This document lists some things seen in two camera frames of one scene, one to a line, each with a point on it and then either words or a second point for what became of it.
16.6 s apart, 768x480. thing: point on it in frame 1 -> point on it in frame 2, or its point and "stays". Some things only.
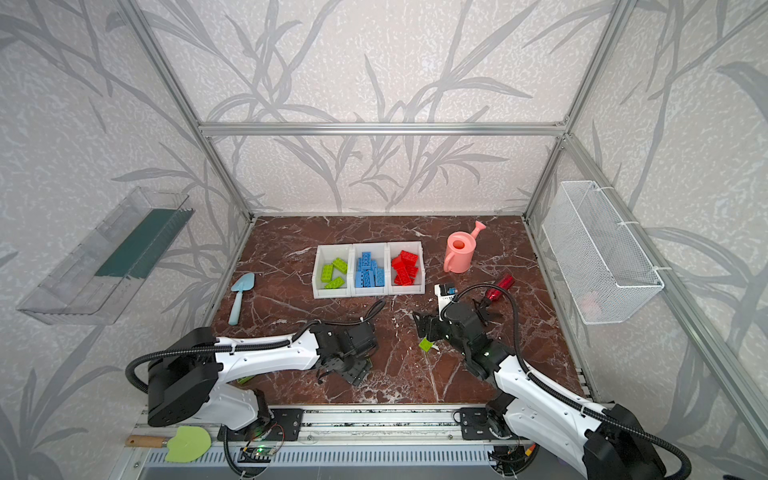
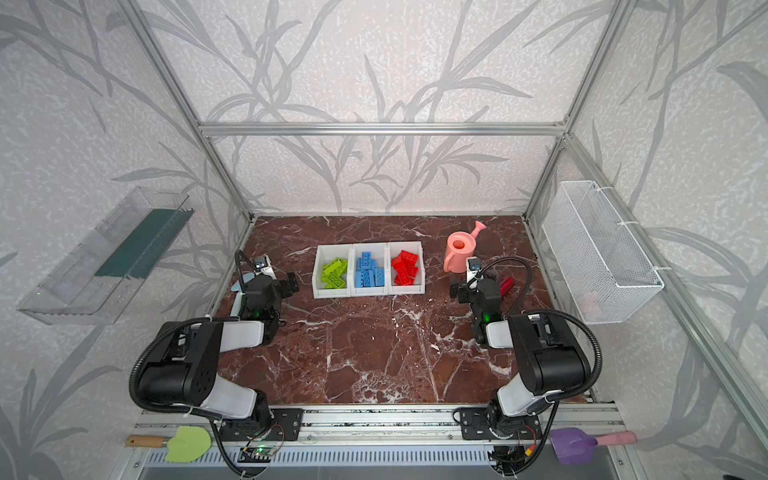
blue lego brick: [379, 277] stays
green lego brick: [335, 284] stays
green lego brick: [340, 265] stays
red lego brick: [404, 276] stays
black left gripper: [349, 366] -> [283, 285]
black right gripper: [439, 327] -> [480, 287]
